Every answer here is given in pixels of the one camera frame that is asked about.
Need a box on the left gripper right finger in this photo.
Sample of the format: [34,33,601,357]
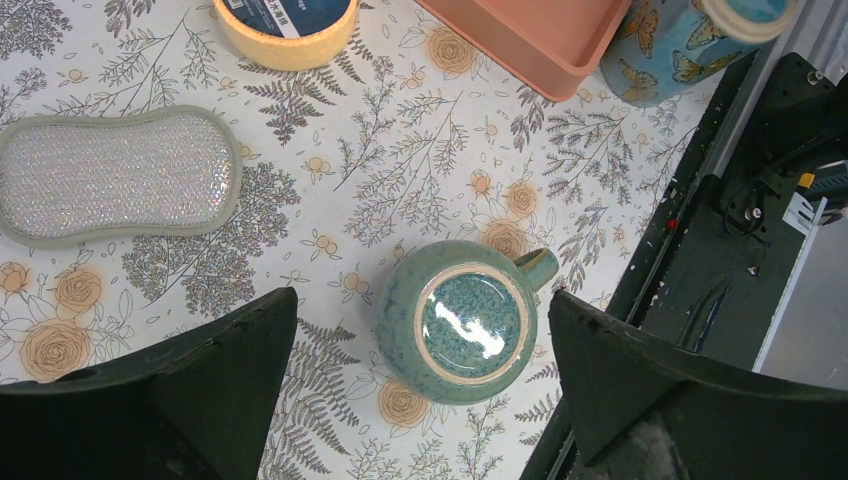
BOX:
[548,291,847,479]

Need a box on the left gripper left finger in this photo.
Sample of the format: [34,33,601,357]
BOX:
[1,287,298,479]

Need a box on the teal green glazed mug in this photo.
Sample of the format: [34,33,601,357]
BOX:
[375,240,559,405]

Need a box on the blue butterfly mug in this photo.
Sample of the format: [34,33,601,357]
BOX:
[600,0,797,107]

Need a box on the floral tablecloth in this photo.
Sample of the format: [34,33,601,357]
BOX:
[1,1,717,479]

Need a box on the pink plastic tray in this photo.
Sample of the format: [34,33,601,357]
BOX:
[419,0,632,102]

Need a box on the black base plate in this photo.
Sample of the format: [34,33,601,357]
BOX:
[523,53,847,479]

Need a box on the white slotted cable duct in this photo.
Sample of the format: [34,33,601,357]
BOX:
[751,192,828,373]

